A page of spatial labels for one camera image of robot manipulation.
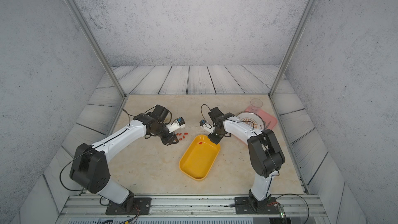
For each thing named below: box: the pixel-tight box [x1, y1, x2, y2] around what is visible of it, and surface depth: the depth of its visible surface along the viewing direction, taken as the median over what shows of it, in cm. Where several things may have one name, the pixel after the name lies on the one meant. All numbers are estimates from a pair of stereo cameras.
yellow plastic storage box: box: [178, 134, 221, 181], surface depth 90 cm
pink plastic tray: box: [244, 106, 278, 131], surface depth 109 cm
